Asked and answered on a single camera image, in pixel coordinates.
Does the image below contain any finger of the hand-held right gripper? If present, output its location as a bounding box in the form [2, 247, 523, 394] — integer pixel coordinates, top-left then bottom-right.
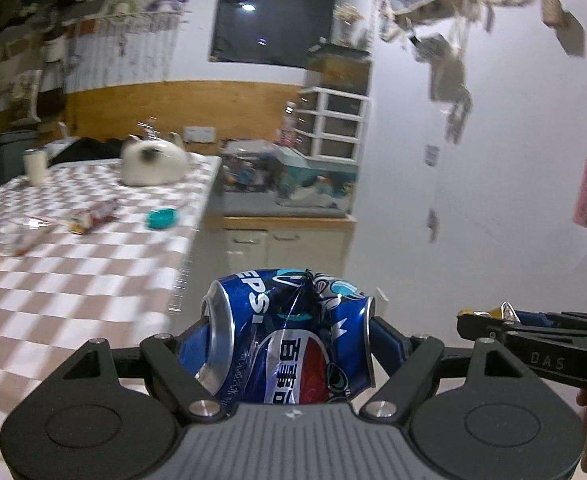
[456, 311, 513, 345]
[516, 310, 587, 334]

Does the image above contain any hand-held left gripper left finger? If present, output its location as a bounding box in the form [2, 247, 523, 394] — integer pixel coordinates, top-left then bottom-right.
[48, 315, 226, 419]

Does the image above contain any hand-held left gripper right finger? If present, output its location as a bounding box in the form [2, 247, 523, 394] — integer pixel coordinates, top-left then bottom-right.
[364, 315, 537, 419]

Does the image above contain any small gold foil wrapper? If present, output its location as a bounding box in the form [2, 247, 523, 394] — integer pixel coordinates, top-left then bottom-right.
[461, 301, 521, 322]

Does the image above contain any crushed blue soda can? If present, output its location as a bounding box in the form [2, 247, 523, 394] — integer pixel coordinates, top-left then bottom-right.
[193, 266, 378, 407]

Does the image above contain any small teal plastic container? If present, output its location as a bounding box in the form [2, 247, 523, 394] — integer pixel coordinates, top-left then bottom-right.
[146, 207, 179, 231]

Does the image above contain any red cigarette pack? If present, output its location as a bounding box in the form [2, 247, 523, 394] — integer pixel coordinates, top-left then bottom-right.
[70, 198, 120, 235]

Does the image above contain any checkered tablecloth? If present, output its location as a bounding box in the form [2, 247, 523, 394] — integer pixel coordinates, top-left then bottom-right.
[0, 154, 224, 476]

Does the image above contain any cream kitchen cabinet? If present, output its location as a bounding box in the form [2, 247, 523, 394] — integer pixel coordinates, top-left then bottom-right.
[213, 215, 357, 286]

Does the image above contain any white cat-shaped figure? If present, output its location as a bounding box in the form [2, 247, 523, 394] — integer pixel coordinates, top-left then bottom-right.
[120, 132, 190, 187]

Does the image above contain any glass aquarium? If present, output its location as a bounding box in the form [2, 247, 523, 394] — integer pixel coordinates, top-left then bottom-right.
[220, 139, 360, 219]

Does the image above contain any clear plastic wrapper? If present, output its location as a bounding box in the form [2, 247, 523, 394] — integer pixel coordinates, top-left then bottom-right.
[7, 214, 56, 258]

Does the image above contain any white power outlet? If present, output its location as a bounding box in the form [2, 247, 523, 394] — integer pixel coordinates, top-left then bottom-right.
[183, 126, 218, 144]

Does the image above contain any small metal ornament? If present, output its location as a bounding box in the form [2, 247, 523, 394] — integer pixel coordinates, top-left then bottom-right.
[137, 116, 163, 145]

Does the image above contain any dark cloth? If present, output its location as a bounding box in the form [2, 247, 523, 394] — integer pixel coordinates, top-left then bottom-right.
[48, 137, 135, 166]

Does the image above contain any white plastic drawer unit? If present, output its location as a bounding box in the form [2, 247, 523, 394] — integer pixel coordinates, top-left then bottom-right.
[297, 86, 373, 162]

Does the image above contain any white cup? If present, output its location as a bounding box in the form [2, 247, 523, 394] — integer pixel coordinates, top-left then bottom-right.
[22, 149, 50, 186]

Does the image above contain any plastic bottle pink label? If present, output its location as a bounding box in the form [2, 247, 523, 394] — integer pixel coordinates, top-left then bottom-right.
[279, 101, 300, 149]

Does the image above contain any brown glass terrarium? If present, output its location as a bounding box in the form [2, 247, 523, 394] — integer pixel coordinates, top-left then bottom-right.
[306, 42, 374, 97]

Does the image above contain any patterned hanging bag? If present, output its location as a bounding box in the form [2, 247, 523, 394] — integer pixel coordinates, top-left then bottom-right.
[10, 72, 44, 126]

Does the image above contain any vase of dried flowers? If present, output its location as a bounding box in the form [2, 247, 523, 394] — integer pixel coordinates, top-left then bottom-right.
[333, 4, 370, 50]

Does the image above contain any white tote bag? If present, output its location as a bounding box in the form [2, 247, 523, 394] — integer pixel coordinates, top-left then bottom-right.
[40, 35, 69, 64]

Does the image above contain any dark window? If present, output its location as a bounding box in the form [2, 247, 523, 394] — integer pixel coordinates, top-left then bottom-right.
[208, 0, 339, 68]

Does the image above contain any green plush toy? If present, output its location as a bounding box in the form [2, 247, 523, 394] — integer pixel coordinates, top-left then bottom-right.
[104, 0, 143, 17]

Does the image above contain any white macrame wall hanging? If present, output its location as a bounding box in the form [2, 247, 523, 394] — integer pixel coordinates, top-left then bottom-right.
[66, 0, 191, 92]

